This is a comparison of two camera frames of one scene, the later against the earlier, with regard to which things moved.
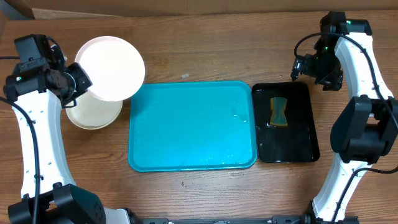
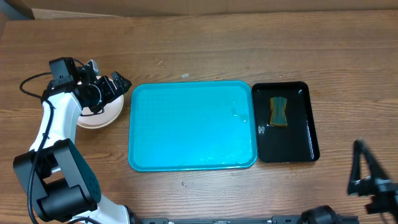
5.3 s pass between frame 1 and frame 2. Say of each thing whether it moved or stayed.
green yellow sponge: stayed
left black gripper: moved
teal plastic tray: stayed
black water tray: stayed
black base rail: stayed
